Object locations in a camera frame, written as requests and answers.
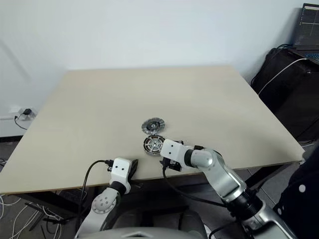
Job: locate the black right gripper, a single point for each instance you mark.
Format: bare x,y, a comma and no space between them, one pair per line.
172,166

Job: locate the silver robot torso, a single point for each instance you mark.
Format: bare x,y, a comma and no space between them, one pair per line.
139,235

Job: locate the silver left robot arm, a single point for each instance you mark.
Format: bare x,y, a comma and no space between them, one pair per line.
102,201

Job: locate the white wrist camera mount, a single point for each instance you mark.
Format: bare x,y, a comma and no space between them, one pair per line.
120,171
173,149

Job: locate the white wall power socket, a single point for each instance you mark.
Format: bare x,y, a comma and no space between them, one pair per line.
33,117

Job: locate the silver motor stator housing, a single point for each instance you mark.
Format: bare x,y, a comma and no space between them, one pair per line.
144,149

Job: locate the dark grey rounded shape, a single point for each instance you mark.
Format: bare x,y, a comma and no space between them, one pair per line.
193,224

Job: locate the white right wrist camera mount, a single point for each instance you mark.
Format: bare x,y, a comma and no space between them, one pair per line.
173,149

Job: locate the large black case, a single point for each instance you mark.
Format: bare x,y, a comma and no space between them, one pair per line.
286,104

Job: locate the black power adapter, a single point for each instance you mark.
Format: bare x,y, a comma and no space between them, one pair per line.
26,112

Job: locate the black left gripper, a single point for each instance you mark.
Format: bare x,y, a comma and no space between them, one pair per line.
138,185

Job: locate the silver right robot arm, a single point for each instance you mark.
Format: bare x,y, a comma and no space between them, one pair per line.
224,174

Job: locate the open black laptop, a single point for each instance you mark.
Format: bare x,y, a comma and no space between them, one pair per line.
309,30

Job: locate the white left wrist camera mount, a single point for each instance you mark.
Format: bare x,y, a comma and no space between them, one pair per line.
120,171

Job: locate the motor cover with circuit board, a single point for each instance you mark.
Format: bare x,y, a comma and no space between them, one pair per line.
146,127

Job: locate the black rotor ring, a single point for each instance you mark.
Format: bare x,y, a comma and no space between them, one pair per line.
152,145

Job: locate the bystander person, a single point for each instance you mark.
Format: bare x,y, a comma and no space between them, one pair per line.
299,206

